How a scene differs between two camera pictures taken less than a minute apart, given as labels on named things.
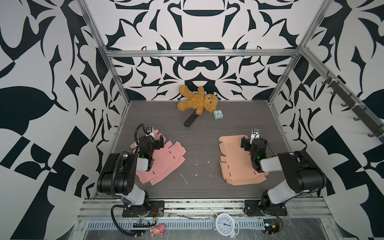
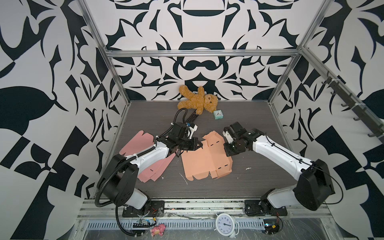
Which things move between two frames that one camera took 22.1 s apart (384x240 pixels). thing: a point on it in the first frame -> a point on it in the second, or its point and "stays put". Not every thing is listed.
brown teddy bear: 199,102 stays put
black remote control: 191,119 stays put
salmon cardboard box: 236,166 -> 212,158
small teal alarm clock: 218,114 stays put
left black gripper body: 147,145 -> 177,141
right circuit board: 271,226 stays put
